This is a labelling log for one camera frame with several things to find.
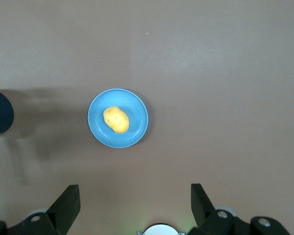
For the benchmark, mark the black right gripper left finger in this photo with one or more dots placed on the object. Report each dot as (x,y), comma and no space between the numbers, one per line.
(53,218)

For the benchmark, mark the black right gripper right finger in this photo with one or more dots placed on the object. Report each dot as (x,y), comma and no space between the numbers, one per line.
(210,220)

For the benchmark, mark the yellow potato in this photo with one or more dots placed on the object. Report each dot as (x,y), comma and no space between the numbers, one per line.
(116,120)

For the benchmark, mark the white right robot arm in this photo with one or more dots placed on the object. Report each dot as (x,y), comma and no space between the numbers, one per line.
(159,230)

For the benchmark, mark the blue plate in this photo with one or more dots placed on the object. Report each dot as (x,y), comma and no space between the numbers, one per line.
(100,132)

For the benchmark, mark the brown table mat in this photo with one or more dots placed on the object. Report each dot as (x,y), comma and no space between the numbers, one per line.
(210,73)

